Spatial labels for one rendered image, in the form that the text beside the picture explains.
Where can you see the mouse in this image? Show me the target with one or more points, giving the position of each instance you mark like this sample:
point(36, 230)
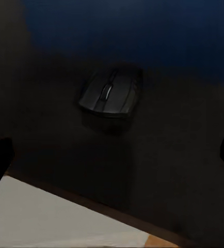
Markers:
point(112, 89)

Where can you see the desktop computer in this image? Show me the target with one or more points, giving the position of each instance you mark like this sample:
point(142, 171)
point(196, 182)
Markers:
point(33, 218)

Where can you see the desk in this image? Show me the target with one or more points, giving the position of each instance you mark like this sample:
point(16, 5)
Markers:
point(158, 170)

